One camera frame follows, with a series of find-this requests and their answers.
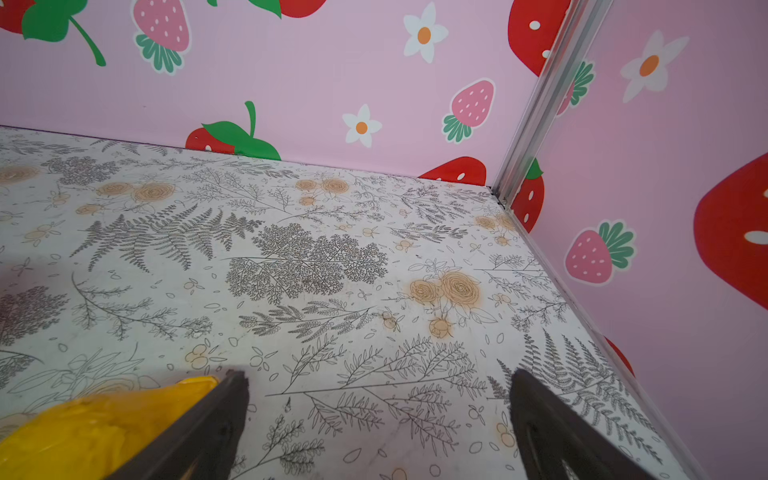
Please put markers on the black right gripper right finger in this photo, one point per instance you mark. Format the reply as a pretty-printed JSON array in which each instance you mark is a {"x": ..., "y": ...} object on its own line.
[{"x": 556, "y": 443}]

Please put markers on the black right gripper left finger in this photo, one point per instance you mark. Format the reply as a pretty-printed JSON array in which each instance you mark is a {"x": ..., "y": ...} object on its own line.
[{"x": 202, "y": 443}]

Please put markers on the yellow fake lemon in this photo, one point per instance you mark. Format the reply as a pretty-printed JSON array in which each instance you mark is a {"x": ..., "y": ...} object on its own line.
[{"x": 91, "y": 437}]

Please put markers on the aluminium corner frame post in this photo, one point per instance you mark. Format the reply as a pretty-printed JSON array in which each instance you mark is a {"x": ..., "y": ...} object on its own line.
[{"x": 581, "y": 25}]

